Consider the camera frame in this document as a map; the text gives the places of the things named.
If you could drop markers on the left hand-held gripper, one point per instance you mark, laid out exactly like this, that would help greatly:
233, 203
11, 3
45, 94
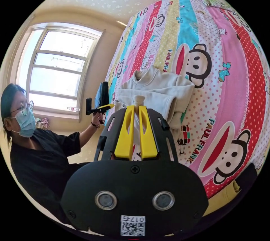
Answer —
97, 110

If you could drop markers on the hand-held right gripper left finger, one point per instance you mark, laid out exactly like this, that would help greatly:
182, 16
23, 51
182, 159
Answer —
124, 139

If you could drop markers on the window with white frame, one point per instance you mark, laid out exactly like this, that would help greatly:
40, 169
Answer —
57, 70

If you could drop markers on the person's left forearm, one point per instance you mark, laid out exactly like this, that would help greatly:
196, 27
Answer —
88, 133

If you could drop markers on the white thermal shirt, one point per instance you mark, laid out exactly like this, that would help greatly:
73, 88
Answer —
156, 91

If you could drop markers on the person's left hand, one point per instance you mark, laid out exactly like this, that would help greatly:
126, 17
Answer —
97, 118

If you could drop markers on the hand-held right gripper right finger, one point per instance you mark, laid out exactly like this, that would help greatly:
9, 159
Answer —
148, 141

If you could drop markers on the person's body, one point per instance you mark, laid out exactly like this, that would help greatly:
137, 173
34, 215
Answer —
40, 156

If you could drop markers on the bed with cartoon printed sheet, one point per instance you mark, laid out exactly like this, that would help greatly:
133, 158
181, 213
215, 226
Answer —
215, 89

